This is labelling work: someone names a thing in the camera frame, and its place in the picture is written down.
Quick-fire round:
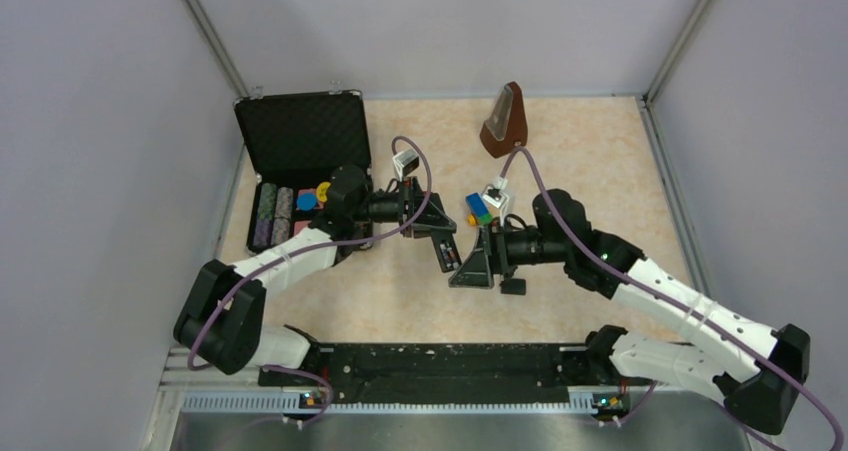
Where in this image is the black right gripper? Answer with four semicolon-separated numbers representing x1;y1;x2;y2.
451;217;570;287

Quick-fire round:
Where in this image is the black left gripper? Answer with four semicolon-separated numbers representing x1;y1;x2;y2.
352;176;456;239

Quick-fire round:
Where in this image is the black battery cover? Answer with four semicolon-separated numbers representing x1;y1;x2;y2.
500;278;527;296

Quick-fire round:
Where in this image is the black remote control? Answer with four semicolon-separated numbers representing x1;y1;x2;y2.
431;232;462;273

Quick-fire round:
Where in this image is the black AAA battery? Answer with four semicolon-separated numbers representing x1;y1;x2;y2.
445;248;459;269

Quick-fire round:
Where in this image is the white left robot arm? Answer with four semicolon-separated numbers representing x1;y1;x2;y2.
173;165;460;375

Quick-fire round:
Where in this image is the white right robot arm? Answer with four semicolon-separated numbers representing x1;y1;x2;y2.
449;189;810;435

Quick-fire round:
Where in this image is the colourful toy brick train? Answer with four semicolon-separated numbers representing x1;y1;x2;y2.
465;193;493;226

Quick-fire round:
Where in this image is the brown wooden metronome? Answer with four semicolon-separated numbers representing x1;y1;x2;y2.
479;81;528;159

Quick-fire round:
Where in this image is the black poker chip case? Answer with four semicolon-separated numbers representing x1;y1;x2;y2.
233;90;374;254

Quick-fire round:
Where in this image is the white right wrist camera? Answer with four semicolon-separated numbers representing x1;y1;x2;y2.
481;177;514;218

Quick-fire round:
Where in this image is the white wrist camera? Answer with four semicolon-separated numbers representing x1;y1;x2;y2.
392;149;421;181
481;177;514;218

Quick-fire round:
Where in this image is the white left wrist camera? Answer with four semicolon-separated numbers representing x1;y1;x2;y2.
392;149;421;181

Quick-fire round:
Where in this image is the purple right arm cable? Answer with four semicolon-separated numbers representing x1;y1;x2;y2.
498;145;846;451

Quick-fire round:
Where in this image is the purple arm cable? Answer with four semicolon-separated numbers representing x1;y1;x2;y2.
186;135;435;372
498;145;846;451

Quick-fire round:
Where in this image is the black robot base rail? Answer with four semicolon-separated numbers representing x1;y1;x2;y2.
258;341;649;423

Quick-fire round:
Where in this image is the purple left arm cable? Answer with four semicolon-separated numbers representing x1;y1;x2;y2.
186;135;435;372

